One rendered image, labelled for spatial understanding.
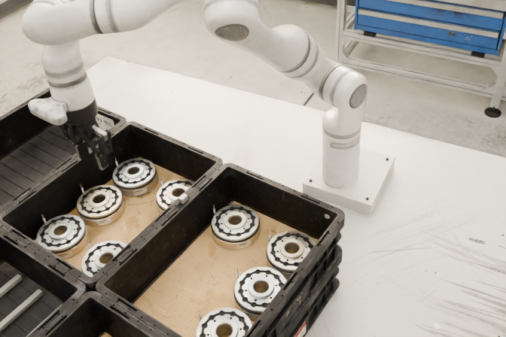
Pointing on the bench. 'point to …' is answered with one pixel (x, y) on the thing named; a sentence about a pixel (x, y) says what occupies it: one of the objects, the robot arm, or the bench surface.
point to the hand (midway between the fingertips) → (92, 156)
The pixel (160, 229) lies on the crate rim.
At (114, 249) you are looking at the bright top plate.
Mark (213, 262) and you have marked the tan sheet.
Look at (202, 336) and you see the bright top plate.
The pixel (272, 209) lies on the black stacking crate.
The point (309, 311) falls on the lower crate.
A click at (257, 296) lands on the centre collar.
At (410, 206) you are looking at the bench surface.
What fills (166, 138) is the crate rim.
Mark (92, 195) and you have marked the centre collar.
